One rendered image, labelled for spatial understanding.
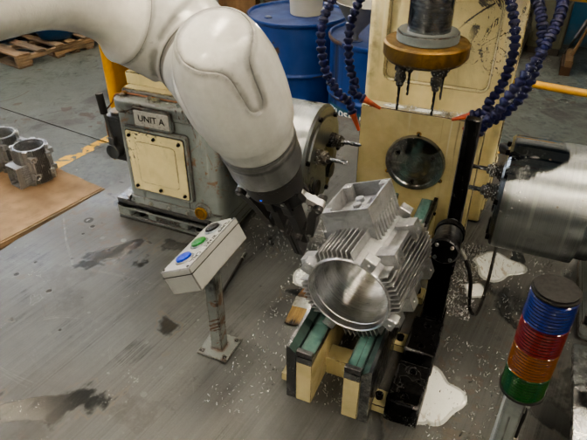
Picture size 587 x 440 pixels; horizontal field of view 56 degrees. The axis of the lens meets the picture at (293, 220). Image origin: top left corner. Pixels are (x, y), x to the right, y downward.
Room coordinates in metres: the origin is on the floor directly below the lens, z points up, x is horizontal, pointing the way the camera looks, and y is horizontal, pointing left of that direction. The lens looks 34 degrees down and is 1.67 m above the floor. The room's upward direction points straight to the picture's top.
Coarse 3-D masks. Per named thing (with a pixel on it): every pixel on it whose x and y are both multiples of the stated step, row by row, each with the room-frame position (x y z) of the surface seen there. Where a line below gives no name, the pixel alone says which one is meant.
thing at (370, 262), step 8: (400, 208) 0.88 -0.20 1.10; (408, 208) 0.88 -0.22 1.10; (400, 216) 0.88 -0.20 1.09; (408, 216) 0.87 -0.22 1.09; (368, 256) 0.73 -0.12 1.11; (304, 264) 0.77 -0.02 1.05; (312, 264) 0.77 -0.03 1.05; (368, 264) 0.72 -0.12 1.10; (376, 264) 0.72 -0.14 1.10; (328, 320) 0.75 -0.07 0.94; (392, 320) 0.69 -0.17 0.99; (392, 328) 0.69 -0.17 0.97
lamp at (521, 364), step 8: (512, 344) 0.53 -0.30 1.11; (512, 352) 0.52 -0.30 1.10; (520, 352) 0.51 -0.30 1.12; (512, 360) 0.51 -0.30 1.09; (520, 360) 0.50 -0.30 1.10; (528, 360) 0.50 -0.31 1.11; (536, 360) 0.49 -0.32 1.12; (544, 360) 0.49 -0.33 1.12; (552, 360) 0.49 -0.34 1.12; (512, 368) 0.51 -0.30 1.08; (520, 368) 0.50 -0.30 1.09; (528, 368) 0.49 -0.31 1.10; (536, 368) 0.49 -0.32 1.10; (544, 368) 0.49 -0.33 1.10; (552, 368) 0.49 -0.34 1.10; (520, 376) 0.50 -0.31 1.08; (528, 376) 0.49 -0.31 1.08; (536, 376) 0.49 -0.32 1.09; (544, 376) 0.49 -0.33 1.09
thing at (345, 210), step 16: (352, 192) 0.93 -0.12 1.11; (368, 192) 0.93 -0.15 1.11; (384, 192) 0.87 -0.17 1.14; (336, 208) 0.89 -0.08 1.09; (352, 208) 0.86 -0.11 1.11; (368, 208) 0.81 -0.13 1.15; (384, 208) 0.85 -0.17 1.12; (336, 224) 0.83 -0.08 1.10; (352, 224) 0.82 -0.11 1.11; (368, 224) 0.80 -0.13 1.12; (384, 224) 0.82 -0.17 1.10
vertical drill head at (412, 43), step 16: (416, 0) 1.15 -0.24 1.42; (432, 0) 1.13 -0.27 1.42; (448, 0) 1.13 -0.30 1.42; (416, 16) 1.14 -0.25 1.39; (432, 16) 1.13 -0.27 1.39; (448, 16) 1.13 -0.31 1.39; (400, 32) 1.16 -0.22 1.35; (416, 32) 1.14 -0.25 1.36; (432, 32) 1.13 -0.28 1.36; (448, 32) 1.14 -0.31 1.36; (384, 48) 1.16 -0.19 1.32; (400, 48) 1.11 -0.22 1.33; (416, 48) 1.11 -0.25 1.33; (432, 48) 1.11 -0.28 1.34; (448, 48) 1.11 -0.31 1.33; (464, 48) 1.11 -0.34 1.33; (400, 64) 1.11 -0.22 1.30; (416, 64) 1.09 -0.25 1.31; (432, 64) 1.08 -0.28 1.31; (448, 64) 1.09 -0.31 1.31; (400, 80) 1.13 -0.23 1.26; (432, 80) 1.10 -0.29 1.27; (432, 112) 1.11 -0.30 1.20
